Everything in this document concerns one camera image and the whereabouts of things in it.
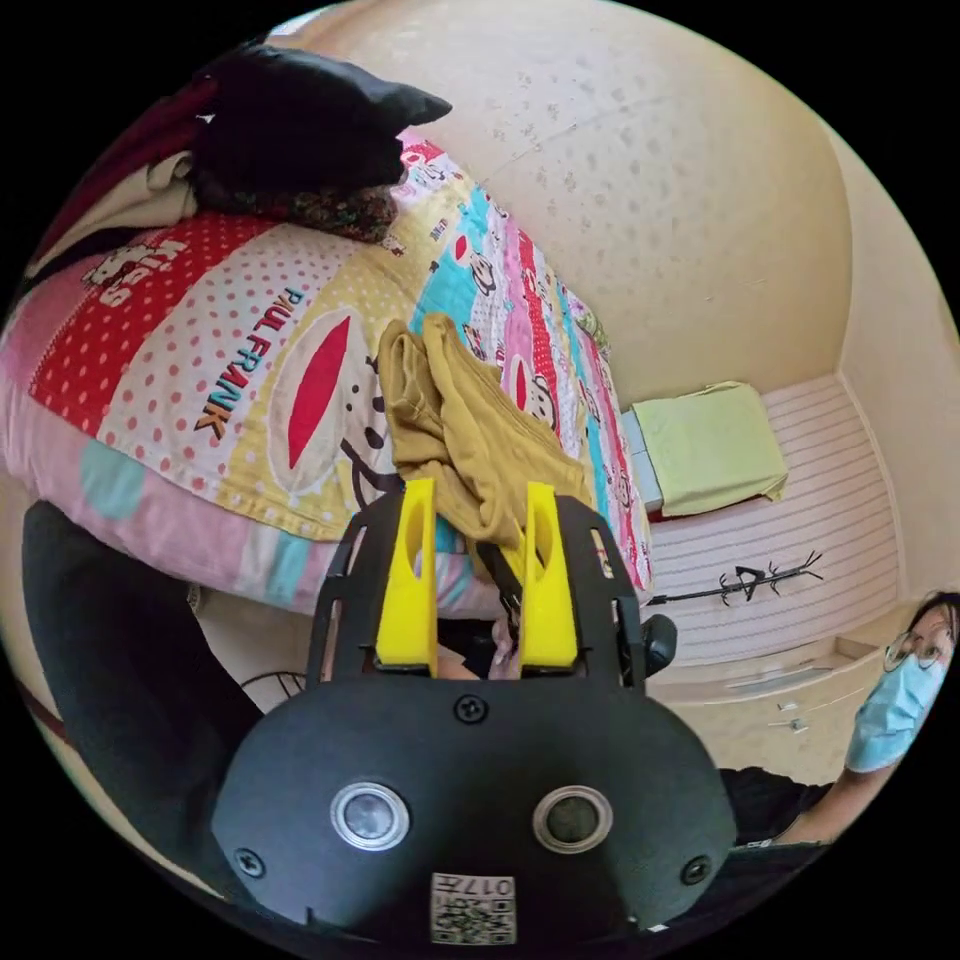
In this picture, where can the black coat rack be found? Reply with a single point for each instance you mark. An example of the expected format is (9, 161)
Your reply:
(750, 583)

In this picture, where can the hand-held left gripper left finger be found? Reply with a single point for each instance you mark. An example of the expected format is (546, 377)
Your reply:
(406, 577)

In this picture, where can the pile of clothes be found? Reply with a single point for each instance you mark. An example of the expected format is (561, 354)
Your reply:
(300, 142)

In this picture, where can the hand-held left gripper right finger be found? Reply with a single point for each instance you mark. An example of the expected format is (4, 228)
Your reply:
(549, 600)

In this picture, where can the small cabinet with green cloth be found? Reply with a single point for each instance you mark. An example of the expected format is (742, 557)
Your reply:
(712, 450)

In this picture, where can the person's body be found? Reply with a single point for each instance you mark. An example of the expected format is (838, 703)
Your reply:
(892, 712)

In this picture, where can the cream cupboard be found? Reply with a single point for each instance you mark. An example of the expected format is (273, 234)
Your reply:
(772, 712)

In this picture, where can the light yellow long sleeve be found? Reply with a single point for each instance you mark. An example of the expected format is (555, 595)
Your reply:
(472, 442)

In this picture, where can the bed with printed cartoon quilt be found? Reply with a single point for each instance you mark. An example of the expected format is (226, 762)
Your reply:
(247, 360)

